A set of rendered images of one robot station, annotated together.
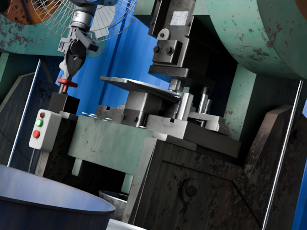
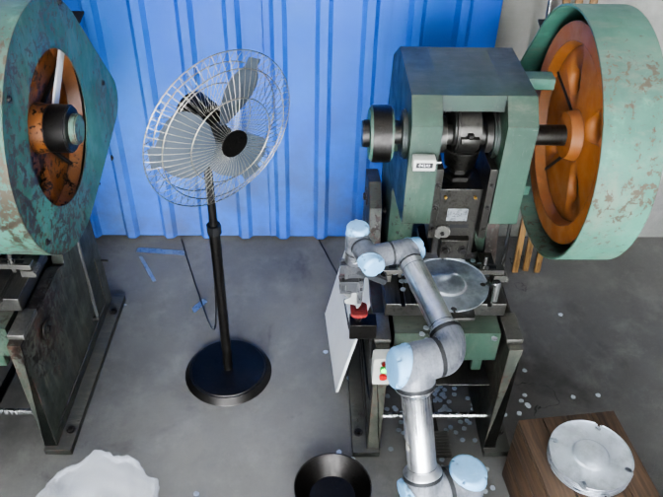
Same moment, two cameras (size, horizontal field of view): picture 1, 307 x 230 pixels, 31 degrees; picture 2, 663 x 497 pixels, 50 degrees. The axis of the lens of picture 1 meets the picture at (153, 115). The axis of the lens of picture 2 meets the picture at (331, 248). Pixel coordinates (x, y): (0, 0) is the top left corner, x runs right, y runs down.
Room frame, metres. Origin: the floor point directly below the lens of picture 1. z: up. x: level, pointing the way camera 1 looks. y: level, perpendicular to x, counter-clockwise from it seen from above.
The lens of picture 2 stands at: (0.92, 1.74, 2.49)
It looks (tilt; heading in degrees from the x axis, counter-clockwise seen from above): 39 degrees down; 312
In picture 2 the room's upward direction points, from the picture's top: 2 degrees clockwise
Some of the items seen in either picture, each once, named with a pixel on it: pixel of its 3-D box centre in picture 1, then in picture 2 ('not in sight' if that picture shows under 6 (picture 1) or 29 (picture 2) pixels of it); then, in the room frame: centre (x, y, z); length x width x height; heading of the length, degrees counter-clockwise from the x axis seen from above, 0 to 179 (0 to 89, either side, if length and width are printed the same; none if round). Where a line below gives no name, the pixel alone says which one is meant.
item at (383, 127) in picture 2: not in sight; (388, 135); (2.16, 0.10, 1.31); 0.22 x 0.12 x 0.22; 134
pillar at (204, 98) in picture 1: (203, 102); not in sight; (1.95, -0.16, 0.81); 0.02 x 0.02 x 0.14
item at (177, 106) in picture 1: (171, 107); not in sight; (1.97, -0.05, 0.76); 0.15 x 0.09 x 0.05; 44
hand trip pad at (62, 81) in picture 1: (65, 90); (358, 316); (2.04, 0.34, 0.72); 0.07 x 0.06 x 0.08; 134
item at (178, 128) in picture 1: (165, 130); (439, 282); (1.97, -0.06, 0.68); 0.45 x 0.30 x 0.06; 44
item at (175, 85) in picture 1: (176, 85); not in sight; (1.96, -0.05, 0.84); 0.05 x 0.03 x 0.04; 44
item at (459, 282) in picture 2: (150, 91); (448, 283); (1.88, 0.03, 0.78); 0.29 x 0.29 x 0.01
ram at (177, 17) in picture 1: (185, 30); (454, 213); (1.94, -0.03, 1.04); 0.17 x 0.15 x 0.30; 134
